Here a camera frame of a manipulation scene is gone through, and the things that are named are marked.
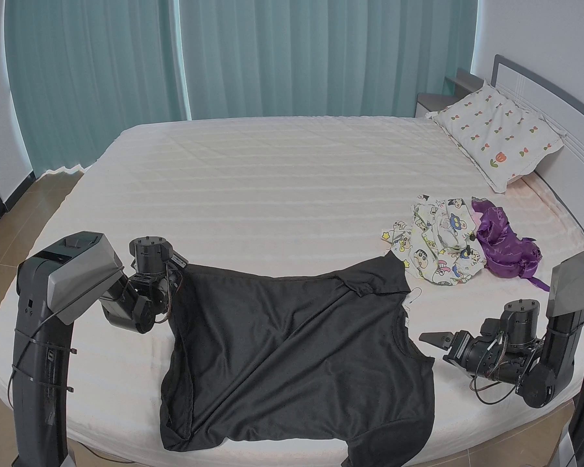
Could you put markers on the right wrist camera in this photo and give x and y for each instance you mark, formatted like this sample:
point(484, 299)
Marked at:
point(491, 330)

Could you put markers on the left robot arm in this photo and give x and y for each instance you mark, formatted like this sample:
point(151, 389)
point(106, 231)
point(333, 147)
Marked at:
point(39, 406)

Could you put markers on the pink garment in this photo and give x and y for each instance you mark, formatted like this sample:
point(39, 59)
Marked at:
point(475, 218)

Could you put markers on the bed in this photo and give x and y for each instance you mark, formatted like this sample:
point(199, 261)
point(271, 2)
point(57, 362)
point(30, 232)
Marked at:
point(272, 187)

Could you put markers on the grey bedside table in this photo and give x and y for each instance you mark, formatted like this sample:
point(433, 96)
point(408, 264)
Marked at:
point(433, 101)

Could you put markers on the blue-green curtain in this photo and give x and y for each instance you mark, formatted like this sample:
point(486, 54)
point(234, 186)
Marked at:
point(321, 42)
point(92, 66)

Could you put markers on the purple garment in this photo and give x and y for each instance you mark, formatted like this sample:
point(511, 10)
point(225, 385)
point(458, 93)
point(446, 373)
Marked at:
point(506, 246)

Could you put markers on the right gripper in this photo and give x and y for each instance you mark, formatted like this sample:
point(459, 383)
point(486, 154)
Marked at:
point(465, 353)

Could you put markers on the black T-shirt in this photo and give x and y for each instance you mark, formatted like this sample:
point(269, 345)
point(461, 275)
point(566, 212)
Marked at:
point(297, 358)

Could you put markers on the white printed pillow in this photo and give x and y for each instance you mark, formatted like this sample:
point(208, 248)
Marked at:
point(496, 134)

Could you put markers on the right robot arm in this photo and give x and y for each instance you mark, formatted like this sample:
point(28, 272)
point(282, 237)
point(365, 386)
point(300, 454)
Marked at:
point(518, 326)

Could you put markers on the white printed pyjama top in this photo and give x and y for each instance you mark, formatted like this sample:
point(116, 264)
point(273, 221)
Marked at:
point(438, 246)

